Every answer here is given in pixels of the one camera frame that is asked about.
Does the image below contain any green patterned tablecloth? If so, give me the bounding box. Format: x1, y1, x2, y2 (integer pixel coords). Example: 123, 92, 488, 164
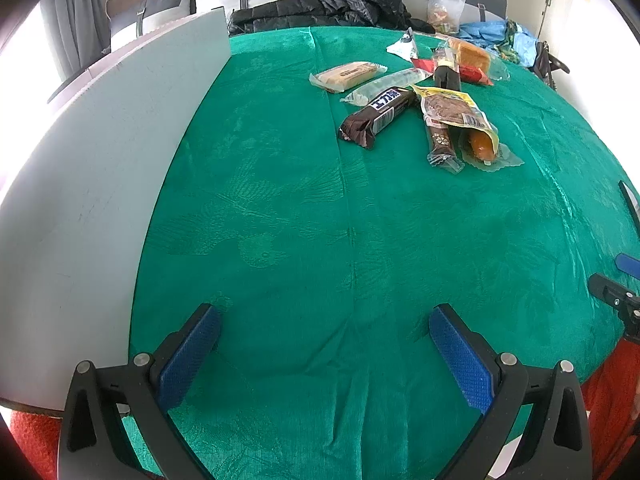
122, 25, 640, 480

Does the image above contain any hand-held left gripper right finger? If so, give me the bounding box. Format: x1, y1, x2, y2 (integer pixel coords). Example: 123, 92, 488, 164
429, 302, 593, 480

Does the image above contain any orange sausage clear packet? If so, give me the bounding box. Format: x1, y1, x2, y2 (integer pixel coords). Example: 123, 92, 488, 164
460, 127, 525, 173

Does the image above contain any dark brown chocolate bar packet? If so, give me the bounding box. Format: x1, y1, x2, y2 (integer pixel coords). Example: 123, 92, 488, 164
337, 87, 418, 150

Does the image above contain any bread loaf clear bag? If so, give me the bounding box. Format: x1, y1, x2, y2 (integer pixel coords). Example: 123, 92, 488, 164
447, 37, 511, 81

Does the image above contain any long clear white snack packet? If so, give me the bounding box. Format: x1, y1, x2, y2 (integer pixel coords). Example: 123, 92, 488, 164
340, 69, 433, 106

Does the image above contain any red snack packet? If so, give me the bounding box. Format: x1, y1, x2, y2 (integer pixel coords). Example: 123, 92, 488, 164
411, 57, 493, 86

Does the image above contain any yellow dried meat packet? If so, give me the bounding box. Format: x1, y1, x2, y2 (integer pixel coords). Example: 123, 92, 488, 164
411, 85, 501, 156

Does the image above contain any grey curtain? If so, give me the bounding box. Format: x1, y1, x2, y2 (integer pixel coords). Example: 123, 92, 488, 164
47, 0, 113, 83

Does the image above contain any blue plastic bag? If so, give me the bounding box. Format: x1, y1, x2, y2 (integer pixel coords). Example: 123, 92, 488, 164
459, 19, 540, 67

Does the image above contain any thin brown stick snack packet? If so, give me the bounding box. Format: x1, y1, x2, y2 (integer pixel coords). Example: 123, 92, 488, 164
424, 115, 463, 175

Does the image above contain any white board panel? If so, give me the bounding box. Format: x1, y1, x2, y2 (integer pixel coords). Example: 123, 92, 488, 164
0, 6, 232, 411

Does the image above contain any black long snack packet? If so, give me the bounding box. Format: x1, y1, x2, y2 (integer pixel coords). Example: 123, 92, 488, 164
432, 47, 461, 92

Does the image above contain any beige cake slice clear wrapper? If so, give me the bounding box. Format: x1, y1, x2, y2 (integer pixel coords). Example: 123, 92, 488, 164
310, 60, 388, 93

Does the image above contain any clear plastic bag of food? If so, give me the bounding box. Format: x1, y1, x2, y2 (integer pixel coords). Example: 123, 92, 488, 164
426, 0, 467, 36

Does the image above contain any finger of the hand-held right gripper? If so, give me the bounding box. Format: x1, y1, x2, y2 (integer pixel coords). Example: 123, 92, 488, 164
618, 180, 640, 231
588, 253, 640, 346

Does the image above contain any white triangular snack packet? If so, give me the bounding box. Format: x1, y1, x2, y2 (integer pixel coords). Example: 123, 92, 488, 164
386, 27, 418, 58

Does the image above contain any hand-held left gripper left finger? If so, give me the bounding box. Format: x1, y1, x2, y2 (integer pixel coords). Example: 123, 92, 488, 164
57, 302, 223, 480

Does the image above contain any dark handbag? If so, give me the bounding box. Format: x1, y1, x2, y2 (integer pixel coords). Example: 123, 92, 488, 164
532, 40, 571, 92

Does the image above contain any black puffer jacket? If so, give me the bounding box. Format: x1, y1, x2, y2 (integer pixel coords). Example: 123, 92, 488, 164
227, 0, 436, 37

